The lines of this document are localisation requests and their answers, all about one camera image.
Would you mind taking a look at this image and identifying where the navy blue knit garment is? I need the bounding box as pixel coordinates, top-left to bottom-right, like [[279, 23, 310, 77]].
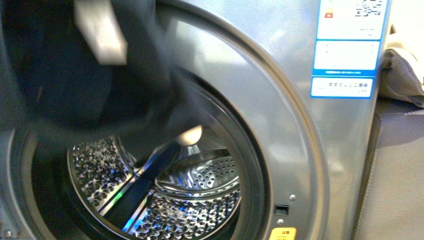
[[0, 0, 213, 167]]

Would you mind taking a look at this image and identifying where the silver front-load washing machine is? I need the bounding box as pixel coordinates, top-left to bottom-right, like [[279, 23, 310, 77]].
[[0, 0, 392, 240]]

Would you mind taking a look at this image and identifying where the white ball in drum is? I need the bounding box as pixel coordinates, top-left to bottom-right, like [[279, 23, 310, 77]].
[[176, 125, 203, 146]]

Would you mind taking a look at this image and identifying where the yellow warning sticker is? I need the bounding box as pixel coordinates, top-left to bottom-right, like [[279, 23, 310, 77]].
[[268, 227, 297, 240]]

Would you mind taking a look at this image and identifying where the blue white energy label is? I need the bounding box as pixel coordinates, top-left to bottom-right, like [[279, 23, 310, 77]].
[[310, 0, 390, 99]]

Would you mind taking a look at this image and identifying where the beige cloth pile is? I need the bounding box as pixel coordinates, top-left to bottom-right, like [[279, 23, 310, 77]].
[[378, 24, 424, 108]]

